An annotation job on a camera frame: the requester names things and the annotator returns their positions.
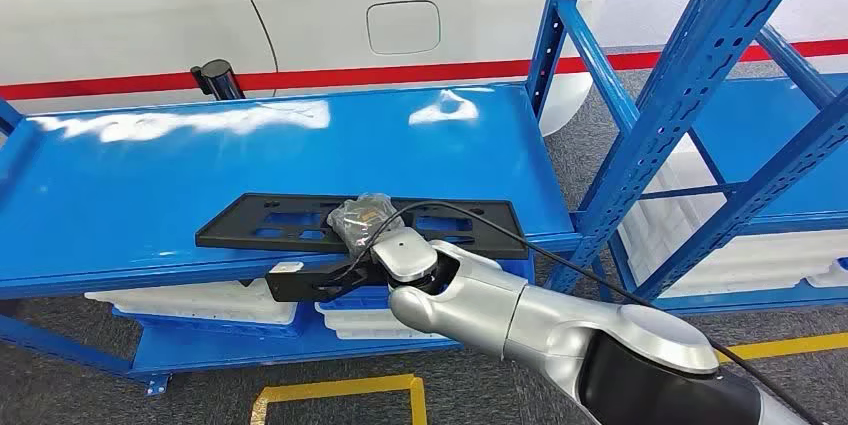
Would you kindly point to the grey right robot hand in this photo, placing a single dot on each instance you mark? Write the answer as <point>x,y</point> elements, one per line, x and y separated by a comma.
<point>358,220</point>

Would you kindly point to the black plastic plate frame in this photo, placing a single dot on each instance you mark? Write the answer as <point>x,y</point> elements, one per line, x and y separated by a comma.
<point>252,223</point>

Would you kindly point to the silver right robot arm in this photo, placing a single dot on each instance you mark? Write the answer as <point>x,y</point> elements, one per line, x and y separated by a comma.
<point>596,336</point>

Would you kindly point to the blue steel shelf rack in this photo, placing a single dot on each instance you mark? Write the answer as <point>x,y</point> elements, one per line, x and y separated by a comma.
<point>265,164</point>

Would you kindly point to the red barrier belt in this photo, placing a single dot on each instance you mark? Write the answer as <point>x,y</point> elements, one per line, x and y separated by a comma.
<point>397,74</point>

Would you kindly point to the yellow floor tape marking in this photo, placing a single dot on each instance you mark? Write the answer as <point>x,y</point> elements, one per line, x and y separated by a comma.
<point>331,387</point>
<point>795,344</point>

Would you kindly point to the white car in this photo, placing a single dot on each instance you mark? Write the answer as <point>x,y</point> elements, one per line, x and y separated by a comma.
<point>132,11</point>

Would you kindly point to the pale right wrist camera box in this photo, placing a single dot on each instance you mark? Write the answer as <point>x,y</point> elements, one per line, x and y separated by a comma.
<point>287,268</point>

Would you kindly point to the black barrier post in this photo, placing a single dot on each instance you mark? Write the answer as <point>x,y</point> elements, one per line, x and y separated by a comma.
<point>222,81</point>

